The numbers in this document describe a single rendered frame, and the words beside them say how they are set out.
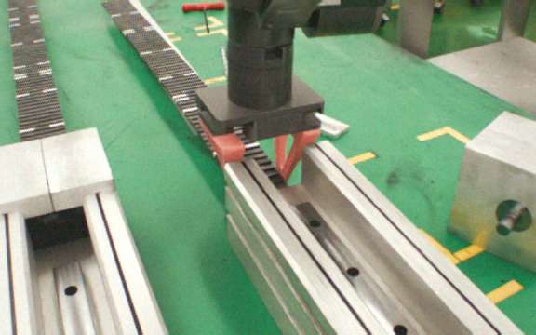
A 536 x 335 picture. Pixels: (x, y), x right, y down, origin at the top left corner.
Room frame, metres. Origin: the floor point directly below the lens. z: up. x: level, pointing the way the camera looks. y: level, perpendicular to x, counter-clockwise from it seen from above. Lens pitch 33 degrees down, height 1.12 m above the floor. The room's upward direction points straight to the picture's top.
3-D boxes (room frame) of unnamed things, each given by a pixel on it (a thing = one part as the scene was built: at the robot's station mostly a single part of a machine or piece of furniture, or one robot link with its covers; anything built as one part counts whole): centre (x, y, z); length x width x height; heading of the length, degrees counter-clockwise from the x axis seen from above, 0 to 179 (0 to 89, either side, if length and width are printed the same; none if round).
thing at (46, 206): (0.38, 0.19, 0.83); 0.12 x 0.09 x 0.10; 114
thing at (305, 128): (0.47, 0.00, 0.84); 0.07 x 0.07 x 0.09; 25
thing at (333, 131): (0.61, -0.07, 0.78); 0.05 x 0.03 x 0.01; 46
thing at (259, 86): (0.46, 0.01, 0.92); 0.10 x 0.07 x 0.07; 115
